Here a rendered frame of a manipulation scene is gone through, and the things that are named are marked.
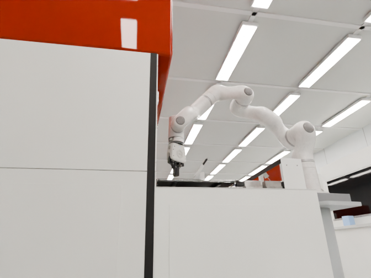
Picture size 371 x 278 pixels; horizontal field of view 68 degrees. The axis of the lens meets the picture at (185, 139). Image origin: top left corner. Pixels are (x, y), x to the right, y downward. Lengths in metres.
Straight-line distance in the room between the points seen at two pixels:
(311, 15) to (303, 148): 1.86
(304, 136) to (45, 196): 1.32
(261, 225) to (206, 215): 0.20
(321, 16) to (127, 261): 2.99
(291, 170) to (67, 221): 0.86
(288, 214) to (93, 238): 0.68
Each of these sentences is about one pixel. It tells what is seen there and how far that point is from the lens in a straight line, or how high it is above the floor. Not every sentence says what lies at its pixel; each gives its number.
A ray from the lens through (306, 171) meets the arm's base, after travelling 1.65.
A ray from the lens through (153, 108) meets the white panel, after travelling 0.85.
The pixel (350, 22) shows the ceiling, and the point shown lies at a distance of 3.54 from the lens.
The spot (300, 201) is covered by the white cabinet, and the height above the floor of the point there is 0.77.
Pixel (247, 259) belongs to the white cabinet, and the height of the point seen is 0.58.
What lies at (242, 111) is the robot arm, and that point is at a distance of 1.72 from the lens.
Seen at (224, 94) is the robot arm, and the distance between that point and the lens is 1.66.
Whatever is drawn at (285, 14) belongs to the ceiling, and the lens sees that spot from 3.15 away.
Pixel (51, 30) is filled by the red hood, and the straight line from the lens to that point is 1.03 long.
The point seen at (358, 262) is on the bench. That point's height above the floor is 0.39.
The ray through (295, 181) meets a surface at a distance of 1.22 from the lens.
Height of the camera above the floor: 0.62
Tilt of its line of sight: 22 degrees up
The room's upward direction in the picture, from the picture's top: 1 degrees counter-clockwise
